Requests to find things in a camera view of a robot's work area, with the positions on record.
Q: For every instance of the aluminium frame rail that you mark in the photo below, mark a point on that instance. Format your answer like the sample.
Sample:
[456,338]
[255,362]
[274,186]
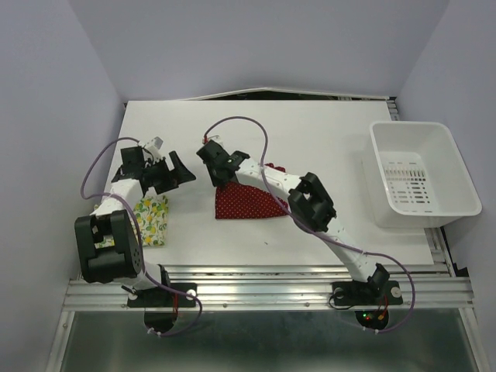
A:
[273,288]

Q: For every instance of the lemon print folded skirt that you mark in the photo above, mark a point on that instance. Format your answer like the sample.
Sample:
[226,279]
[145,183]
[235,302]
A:
[149,218]

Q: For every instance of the white plastic basket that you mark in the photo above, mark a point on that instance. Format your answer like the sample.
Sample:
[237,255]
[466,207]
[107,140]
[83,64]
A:
[416,177]

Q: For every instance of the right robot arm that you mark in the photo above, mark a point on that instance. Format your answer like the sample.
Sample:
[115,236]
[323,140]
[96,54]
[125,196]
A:
[306,201]

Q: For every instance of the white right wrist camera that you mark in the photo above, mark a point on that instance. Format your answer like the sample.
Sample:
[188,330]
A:
[215,138]

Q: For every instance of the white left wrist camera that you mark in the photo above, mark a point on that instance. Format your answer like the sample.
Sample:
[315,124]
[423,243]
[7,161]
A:
[152,147]

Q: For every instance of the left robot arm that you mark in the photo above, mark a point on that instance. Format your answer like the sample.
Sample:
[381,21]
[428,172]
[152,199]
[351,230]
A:
[109,240]

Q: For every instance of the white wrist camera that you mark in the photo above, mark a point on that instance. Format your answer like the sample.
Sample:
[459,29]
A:
[215,138]
[152,147]

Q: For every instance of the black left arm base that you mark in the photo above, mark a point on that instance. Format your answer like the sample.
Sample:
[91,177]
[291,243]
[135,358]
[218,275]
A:
[162,308]

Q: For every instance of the red polka dot skirt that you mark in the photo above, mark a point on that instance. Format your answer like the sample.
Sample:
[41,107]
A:
[245,197]

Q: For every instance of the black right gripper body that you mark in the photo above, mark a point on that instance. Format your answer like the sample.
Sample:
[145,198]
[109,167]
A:
[213,172]

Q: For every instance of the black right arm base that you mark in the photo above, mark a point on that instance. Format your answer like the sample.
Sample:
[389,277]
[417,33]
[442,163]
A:
[371,310]

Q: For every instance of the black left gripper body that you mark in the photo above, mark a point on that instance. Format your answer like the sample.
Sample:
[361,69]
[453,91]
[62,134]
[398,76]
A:
[160,177]

